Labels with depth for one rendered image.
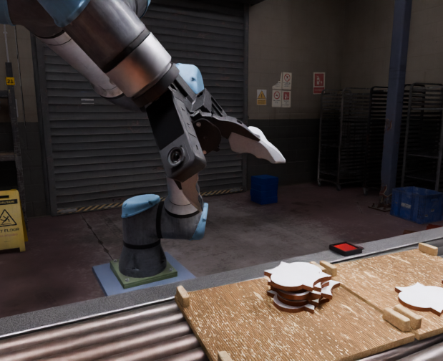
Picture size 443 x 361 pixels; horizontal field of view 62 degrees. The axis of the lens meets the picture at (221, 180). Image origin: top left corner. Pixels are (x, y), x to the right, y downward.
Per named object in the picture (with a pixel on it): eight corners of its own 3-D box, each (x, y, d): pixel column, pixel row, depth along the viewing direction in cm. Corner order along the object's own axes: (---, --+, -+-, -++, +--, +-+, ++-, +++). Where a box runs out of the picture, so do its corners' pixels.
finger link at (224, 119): (263, 125, 49) (200, 107, 47) (264, 131, 48) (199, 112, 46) (251, 154, 52) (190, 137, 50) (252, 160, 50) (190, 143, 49)
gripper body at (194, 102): (231, 117, 55) (178, 51, 49) (232, 145, 48) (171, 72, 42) (192, 143, 58) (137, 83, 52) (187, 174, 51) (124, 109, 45)
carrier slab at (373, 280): (315, 272, 107) (315, 267, 107) (418, 253, 122) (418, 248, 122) (419, 341, 75) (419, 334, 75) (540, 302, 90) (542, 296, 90)
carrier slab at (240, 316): (174, 300, 91) (174, 294, 91) (310, 273, 107) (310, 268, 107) (232, 401, 60) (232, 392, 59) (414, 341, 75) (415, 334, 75)
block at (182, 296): (175, 296, 90) (175, 286, 90) (182, 295, 91) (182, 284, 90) (182, 308, 85) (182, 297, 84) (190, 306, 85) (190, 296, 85)
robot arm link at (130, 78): (144, 41, 40) (94, 84, 43) (172, 74, 42) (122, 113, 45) (155, 26, 46) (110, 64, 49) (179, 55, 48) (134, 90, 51)
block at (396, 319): (381, 318, 80) (382, 306, 80) (387, 316, 81) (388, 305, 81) (403, 333, 75) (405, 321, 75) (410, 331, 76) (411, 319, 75)
